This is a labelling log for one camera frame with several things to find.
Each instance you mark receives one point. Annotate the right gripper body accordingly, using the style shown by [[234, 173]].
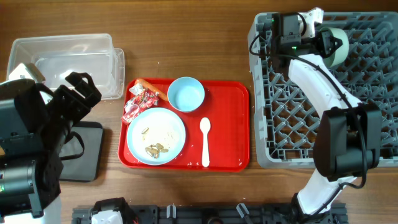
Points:
[[325, 43]]

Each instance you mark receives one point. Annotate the light blue plate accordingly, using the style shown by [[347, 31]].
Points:
[[160, 118]]

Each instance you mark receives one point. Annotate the orange carrot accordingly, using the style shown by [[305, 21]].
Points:
[[152, 88]]

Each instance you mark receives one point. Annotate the white plastic spoon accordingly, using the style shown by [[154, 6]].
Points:
[[205, 127]]

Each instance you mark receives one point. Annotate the mint green bowl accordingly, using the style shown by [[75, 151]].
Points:
[[341, 54]]

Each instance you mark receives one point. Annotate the light blue bowl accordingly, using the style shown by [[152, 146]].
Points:
[[186, 94]]

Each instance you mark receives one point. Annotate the peanut shell scraps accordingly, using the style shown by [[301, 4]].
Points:
[[155, 142]]

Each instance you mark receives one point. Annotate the clear plastic bin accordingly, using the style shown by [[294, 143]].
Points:
[[57, 56]]

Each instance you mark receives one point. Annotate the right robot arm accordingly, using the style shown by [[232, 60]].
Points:
[[348, 139]]

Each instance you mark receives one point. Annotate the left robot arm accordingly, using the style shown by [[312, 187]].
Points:
[[35, 124]]

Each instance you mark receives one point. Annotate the red snack wrapper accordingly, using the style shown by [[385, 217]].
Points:
[[143, 99]]

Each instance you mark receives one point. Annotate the grey dishwasher rack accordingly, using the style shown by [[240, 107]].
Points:
[[285, 122]]

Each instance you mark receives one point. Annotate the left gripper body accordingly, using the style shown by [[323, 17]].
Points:
[[66, 109]]

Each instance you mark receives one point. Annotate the red serving tray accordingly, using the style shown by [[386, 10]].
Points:
[[226, 105]]

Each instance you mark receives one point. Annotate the black plastic tray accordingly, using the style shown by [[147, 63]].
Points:
[[84, 168]]

